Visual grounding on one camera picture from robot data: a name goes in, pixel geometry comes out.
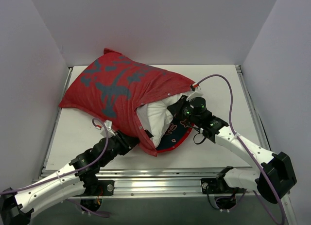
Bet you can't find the white pillow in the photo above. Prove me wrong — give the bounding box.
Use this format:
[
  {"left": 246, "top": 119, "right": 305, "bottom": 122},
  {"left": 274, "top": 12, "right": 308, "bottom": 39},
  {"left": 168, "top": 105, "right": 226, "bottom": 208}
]
[{"left": 136, "top": 91, "right": 190, "bottom": 148}]

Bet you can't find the red printed pillowcase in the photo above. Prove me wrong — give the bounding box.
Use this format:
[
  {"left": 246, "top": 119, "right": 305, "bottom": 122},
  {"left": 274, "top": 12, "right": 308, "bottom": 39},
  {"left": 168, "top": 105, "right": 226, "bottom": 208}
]
[{"left": 59, "top": 49, "right": 194, "bottom": 156}]

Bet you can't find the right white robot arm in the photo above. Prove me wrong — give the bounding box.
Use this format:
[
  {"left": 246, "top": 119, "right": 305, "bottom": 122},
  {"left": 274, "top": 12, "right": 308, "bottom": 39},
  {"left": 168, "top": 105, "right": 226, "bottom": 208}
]
[{"left": 168, "top": 95, "right": 297, "bottom": 204}]

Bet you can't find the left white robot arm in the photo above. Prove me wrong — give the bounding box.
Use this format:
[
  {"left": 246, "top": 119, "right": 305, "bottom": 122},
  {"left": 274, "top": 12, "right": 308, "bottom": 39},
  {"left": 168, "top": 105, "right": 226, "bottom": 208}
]
[{"left": 0, "top": 131, "right": 139, "bottom": 225}]

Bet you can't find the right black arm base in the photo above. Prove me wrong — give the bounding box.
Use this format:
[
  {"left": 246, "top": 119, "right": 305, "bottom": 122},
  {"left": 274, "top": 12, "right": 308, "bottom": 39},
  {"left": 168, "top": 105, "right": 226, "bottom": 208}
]
[{"left": 200, "top": 178, "right": 234, "bottom": 194}]

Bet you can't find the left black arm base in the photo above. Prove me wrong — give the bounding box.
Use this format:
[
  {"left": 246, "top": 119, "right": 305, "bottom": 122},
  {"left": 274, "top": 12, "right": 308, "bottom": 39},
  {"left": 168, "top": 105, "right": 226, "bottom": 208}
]
[{"left": 81, "top": 179, "right": 115, "bottom": 196}]

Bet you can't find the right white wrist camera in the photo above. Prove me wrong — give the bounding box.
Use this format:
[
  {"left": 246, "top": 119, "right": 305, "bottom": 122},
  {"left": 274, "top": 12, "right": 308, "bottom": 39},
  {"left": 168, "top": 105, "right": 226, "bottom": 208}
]
[{"left": 187, "top": 84, "right": 203, "bottom": 101}]

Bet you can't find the aluminium mounting rail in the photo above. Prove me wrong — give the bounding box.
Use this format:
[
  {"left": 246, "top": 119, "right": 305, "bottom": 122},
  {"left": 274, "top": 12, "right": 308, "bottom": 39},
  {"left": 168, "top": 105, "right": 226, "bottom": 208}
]
[{"left": 26, "top": 170, "right": 290, "bottom": 200}]

